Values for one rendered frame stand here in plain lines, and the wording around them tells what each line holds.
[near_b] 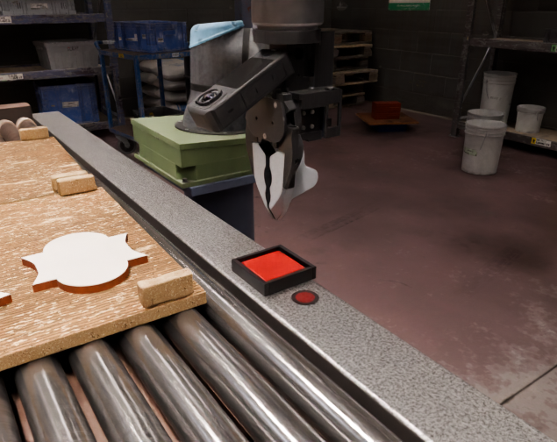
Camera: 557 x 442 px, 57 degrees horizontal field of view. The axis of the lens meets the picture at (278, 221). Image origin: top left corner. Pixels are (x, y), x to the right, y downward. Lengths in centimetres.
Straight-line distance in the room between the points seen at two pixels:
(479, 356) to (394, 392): 165
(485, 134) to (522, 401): 248
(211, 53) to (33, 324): 74
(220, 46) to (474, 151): 320
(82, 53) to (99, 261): 463
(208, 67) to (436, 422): 88
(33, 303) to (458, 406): 43
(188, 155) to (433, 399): 74
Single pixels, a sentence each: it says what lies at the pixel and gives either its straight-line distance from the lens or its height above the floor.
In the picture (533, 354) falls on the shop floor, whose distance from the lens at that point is 221.
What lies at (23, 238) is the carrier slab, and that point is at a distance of 77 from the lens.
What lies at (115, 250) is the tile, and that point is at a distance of 66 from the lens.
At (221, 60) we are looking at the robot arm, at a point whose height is 111.
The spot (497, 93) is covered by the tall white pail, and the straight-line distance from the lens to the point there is 516.
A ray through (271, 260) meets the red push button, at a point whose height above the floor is 93.
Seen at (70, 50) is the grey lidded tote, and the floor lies 80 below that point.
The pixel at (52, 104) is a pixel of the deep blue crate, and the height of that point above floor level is 34.
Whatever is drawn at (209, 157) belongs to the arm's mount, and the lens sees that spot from 109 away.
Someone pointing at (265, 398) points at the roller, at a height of 92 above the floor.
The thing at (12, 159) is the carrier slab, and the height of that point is 94.
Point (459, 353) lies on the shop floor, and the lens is 211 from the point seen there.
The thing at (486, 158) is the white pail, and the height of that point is 13.
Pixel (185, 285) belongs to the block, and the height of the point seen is 95.
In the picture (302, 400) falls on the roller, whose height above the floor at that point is 91.
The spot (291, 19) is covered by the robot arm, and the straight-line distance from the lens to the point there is 53.
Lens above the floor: 123
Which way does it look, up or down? 24 degrees down
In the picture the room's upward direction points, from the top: straight up
